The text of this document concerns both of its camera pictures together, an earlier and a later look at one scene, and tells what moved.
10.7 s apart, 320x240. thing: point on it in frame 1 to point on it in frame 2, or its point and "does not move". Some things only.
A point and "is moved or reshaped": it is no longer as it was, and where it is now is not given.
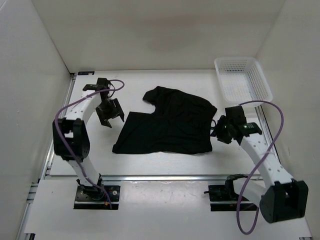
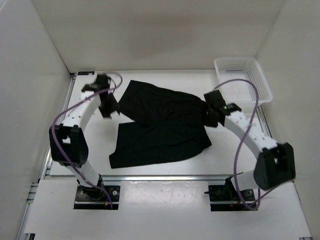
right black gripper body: [222, 130] to [208, 119]
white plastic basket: [242, 80] does not move
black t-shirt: [181, 123] is moved or reshaped
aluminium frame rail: [143, 177] does not move
